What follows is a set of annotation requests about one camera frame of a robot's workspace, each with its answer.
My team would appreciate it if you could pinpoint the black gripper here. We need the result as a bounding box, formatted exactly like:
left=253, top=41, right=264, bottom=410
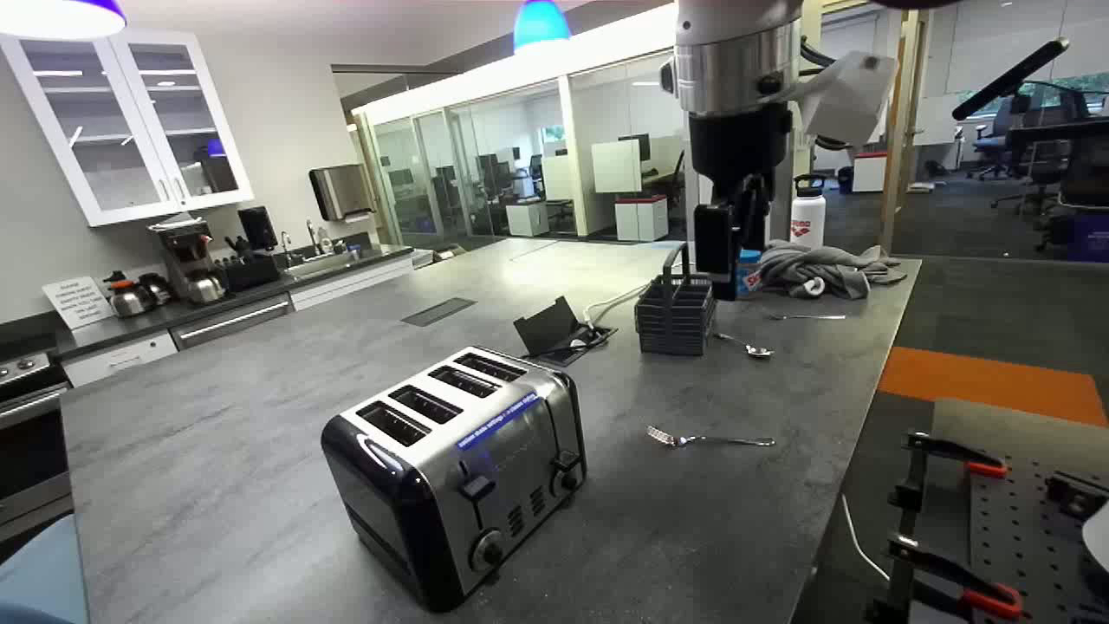
left=685, top=104, right=796, bottom=307

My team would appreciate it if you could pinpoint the four-slot steel toaster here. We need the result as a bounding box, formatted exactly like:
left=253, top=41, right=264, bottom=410
left=318, top=343, right=590, bottom=616

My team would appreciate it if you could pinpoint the black toaster lever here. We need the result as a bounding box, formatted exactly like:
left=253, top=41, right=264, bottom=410
left=458, top=467, right=501, bottom=502

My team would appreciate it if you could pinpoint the white plastic bottle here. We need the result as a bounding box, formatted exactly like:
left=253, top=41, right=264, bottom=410
left=786, top=188, right=833, bottom=254

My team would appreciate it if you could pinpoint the black utensil basket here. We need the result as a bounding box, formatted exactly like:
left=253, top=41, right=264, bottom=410
left=632, top=276, right=720, bottom=360

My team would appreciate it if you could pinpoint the metal spoon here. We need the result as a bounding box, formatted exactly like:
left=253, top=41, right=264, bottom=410
left=710, top=329, right=777, bottom=363

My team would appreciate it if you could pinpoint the black pop-up outlet box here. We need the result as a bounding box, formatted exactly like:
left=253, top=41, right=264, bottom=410
left=509, top=294, right=614, bottom=368

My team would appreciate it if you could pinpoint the metal fork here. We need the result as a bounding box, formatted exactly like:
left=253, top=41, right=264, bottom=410
left=643, top=423, right=779, bottom=456

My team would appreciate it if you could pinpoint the blue pendant lamp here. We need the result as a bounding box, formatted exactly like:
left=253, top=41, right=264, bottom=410
left=509, top=0, right=576, bottom=51

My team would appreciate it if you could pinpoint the dark table vent grille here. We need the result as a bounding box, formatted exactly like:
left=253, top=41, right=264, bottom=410
left=398, top=294, right=478, bottom=329

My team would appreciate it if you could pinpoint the black tilted monitor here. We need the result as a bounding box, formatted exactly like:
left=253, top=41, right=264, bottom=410
left=949, top=35, right=1073, bottom=124

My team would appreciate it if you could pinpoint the steel paper towel dispenser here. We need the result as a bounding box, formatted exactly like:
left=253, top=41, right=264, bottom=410
left=306, top=161, right=376, bottom=225

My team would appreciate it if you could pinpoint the black perforated breadboard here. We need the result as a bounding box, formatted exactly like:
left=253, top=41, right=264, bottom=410
left=953, top=460, right=1109, bottom=624

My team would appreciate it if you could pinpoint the black countertop appliance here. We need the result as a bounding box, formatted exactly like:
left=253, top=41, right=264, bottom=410
left=236, top=205, right=284, bottom=257

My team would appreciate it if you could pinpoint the steel coffee maker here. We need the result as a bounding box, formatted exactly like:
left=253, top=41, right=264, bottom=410
left=149, top=215, right=232, bottom=309

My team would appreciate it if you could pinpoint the white dishwasher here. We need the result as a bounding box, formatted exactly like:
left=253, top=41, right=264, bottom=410
left=63, top=329, right=183, bottom=393

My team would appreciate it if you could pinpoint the white paper sign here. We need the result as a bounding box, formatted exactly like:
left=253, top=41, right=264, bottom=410
left=42, top=276, right=116, bottom=336

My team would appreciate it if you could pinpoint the white pendant lamp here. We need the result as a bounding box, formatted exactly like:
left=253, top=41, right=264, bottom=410
left=0, top=0, right=131, bottom=47

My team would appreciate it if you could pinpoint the steel oven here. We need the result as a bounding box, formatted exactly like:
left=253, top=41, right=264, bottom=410
left=0, top=351, right=76, bottom=548

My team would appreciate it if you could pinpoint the light blue chair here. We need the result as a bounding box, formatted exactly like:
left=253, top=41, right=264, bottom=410
left=0, top=515, right=92, bottom=624

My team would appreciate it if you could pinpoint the grey cable pile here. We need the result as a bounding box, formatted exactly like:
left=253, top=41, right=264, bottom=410
left=747, top=241, right=913, bottom=307

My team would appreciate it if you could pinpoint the black outlet box cable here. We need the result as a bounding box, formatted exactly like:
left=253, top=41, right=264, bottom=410
left=581, top=282, right=643, bottom=340

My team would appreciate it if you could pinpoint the white wrist camera mount plate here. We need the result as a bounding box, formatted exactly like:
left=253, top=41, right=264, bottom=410
left=792, top=49, right=902, bottom=150

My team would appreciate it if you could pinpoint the wooden post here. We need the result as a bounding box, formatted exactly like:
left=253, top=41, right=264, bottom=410
left=878, top=6, right=930, bottom=259

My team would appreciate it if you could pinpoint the black clamp orange handle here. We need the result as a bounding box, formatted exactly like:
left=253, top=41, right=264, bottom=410
left=885, top=531, right=1031, bottom=624
left=902, top=430, right=1016, bottom=487

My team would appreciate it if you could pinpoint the thin white cable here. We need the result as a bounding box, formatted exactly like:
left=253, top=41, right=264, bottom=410
left=838, top=492, right=895, bottom=586

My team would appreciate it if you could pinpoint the white glass-door wall cabinet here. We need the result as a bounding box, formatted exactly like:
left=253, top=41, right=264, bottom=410
left=0, top=27, right=255, bottom=234

